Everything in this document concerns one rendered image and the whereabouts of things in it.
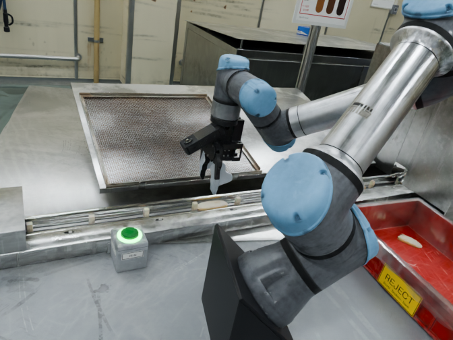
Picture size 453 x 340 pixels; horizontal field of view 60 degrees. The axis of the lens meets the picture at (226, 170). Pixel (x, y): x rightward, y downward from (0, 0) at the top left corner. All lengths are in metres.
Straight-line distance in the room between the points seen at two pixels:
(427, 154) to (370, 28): 5.13
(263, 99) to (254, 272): 0.37
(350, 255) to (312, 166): 0.19
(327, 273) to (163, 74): 4.11
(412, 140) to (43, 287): 1.25
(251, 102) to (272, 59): 2.26
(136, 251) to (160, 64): 3.81
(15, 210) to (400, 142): 1.27
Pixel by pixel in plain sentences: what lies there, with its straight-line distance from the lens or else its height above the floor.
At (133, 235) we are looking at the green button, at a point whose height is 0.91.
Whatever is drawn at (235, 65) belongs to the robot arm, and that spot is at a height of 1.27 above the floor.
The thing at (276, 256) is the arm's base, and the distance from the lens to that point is 0.72.
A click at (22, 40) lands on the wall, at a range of 4.66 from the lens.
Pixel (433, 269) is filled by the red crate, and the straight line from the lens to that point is 1.27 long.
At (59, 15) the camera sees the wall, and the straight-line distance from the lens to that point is 4.62.
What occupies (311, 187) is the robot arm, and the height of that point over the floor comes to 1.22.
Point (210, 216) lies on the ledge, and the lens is 1.09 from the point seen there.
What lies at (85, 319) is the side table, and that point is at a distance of 0.87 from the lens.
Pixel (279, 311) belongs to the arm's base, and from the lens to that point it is 0.72.
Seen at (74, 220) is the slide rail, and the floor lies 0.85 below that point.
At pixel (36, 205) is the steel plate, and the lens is 1.19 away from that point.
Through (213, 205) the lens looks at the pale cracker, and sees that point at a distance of 1.14.
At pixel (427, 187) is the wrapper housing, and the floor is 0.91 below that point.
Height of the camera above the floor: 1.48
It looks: 28 degrees down
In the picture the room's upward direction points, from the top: 11 degrees clockwise
